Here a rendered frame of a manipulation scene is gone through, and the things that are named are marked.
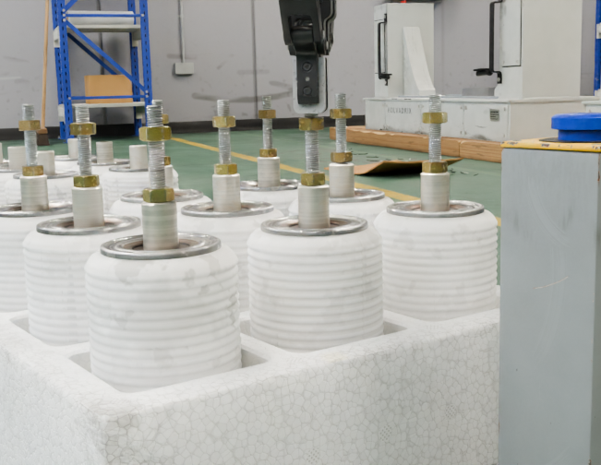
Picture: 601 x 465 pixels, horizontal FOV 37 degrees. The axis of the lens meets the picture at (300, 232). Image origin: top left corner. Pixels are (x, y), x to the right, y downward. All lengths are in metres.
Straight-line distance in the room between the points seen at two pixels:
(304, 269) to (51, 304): 0.18
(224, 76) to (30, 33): 1.49
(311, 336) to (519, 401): 0.14
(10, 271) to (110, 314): 0.22
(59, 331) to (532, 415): 0.32
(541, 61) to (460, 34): 3.94
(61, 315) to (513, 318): 0.31
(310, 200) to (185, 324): 0.14
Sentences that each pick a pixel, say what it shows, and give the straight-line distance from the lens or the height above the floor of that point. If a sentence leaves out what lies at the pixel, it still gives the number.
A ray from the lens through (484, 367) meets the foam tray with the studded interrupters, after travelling 0.66.
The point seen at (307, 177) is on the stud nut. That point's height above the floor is 0.29.
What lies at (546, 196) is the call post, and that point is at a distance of 0.53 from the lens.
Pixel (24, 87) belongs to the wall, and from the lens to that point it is 6.97.
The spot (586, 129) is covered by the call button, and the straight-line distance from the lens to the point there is 0.53.
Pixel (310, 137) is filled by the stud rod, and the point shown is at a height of 0.31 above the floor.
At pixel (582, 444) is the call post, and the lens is 0.54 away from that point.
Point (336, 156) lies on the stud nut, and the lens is 0.78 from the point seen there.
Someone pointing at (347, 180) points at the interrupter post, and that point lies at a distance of 0.78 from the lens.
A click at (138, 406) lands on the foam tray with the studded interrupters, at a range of 0.50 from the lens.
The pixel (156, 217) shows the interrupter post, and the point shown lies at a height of 0.27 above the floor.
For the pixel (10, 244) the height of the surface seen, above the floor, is 0.23.
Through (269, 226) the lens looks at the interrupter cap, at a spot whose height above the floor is 0.25.
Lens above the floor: 0.35
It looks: 9 degrees down
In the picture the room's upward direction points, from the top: 1 degrees counter-clockwise
